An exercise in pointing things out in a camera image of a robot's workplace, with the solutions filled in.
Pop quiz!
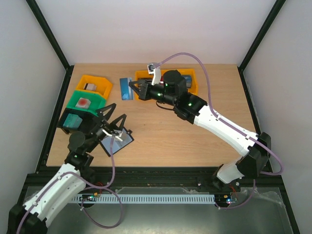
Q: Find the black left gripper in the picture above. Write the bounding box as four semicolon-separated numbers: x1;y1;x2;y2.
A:
86;103;126;153

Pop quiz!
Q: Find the black card holder wallet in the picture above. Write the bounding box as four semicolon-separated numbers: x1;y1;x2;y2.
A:
100;127;134;157

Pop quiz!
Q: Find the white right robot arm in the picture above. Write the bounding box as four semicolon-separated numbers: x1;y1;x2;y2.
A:
129;70;271;191

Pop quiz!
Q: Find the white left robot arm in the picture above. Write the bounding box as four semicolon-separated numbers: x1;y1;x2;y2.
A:
7;103;127;234

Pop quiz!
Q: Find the black card stack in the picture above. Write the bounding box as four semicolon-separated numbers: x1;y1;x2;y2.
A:
137;78;153;83

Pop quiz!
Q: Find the yellow bin with black cards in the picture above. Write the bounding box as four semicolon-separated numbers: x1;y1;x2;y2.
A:
134;70;154;101

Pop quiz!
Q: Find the red round card stack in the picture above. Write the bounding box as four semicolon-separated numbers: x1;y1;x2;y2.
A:
75;97;91;109

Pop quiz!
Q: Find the silver card stack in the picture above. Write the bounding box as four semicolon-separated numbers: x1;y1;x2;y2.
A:
83;83;97;91

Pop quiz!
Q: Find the teal card stack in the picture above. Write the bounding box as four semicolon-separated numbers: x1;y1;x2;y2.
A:
63;114;82;130

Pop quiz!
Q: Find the yellow bin with red cards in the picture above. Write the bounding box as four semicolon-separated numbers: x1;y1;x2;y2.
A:
154;69;173;77

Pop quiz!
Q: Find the blue card stack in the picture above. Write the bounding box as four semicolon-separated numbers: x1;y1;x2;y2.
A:
182;75;192;88

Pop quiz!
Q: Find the yellow bin with blue cards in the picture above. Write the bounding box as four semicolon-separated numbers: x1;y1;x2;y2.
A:
177;68;198;95

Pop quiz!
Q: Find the green bin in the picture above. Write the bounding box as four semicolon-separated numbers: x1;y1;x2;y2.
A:
66;91;106;115

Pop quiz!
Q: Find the yellow bin left side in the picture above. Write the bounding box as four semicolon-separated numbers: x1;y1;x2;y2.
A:
75;75;113;100

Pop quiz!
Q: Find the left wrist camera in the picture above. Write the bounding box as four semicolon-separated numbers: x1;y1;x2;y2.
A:
102;129;126;141

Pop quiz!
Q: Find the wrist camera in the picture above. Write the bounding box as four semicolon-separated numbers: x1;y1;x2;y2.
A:
147;63;161;85
102;129;126;141

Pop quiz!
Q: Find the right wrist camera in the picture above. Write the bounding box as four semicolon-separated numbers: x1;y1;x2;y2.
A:
147;63;161;85

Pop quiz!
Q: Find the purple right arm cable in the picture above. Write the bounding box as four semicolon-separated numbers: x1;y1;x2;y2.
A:
155;52;285;175

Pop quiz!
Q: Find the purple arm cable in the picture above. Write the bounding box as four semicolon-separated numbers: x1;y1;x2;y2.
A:
155;52;285;175
16;136;117;234

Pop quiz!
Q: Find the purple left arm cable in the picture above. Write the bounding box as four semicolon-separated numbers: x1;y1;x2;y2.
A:
16;136;117;234

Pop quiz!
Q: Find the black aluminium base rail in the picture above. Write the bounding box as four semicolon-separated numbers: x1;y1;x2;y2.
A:
23;166;285;193

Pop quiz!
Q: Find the white slotted cable duct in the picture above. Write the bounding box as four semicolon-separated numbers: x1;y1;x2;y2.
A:
69;194;215;204

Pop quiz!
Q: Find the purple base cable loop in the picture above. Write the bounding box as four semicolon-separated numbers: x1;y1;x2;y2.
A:
79;186;124;229

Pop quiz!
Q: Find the black left rear frame post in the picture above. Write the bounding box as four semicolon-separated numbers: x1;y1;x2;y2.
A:
26;0;71;70

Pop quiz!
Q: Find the black frame post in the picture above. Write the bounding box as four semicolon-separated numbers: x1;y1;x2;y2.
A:
26;0;71;70
238;0;286;73

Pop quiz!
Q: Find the black right rear frame post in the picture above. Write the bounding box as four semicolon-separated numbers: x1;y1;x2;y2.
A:
238;0;286;73

